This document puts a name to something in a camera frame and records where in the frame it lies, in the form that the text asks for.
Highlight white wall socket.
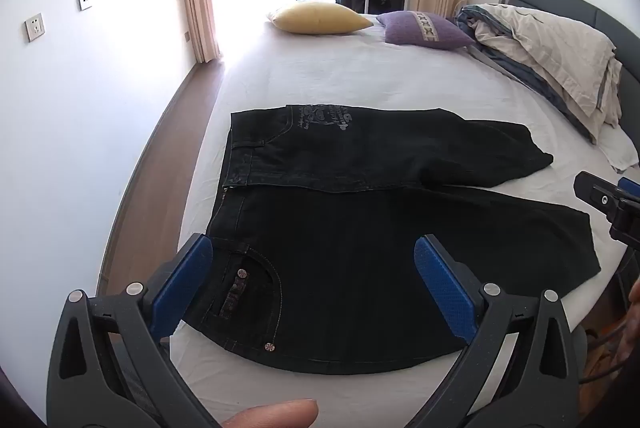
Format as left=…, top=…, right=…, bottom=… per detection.
left=26, top=13, right=45, bottom=42

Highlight purple pillow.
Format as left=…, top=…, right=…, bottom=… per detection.
left=375, top=10, right=476, bottom=49

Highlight person's right hand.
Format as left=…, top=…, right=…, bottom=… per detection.
left=617, top=279, right=640, bottom=361

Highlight bed with white sheet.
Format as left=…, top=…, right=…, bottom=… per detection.
left=97, top=10, right=640, bottom=428

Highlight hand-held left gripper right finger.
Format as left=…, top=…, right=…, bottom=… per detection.
left=414, top=234, right=588, bottom=428

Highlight beige and grey quilt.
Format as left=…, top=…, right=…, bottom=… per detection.
left=454, top=2, right=623, bottom=145

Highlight grey cable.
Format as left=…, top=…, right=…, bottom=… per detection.
left=580, top=320, right=632, bottom=386

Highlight yellow pillow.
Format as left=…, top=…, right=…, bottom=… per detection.
left=266, top=2, right=374, bottom=34

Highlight person's left hand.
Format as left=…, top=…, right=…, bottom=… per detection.
left=220, top=399, right=319, bottom=428

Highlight black denim pants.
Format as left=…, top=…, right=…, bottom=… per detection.
left=182, top=105, right=601, bottom=375

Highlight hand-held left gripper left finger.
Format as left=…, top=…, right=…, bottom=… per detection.
left=46, top=233, right=221, bottom=428

